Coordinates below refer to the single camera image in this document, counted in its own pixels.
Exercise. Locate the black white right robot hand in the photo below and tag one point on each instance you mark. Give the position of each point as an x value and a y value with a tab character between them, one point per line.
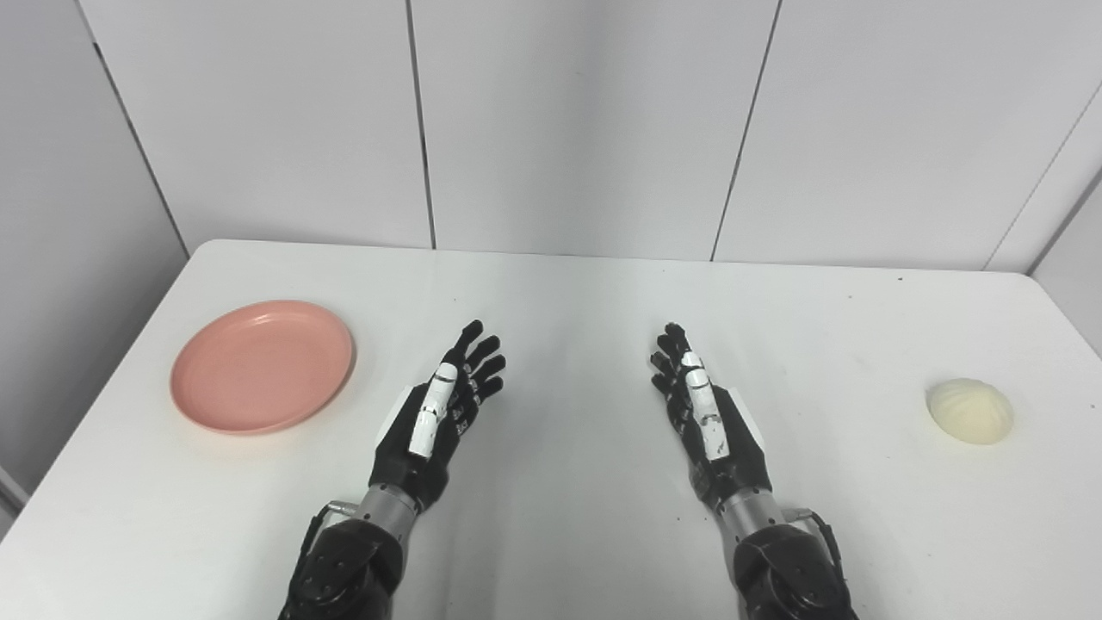
732	456

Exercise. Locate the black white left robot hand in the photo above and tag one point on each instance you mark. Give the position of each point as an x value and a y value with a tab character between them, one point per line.
430	456

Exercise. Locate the pink round plate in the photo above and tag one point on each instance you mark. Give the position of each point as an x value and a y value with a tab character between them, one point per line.
258	366

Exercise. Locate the cream steamed bun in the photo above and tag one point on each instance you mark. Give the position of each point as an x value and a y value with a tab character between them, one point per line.
970	412

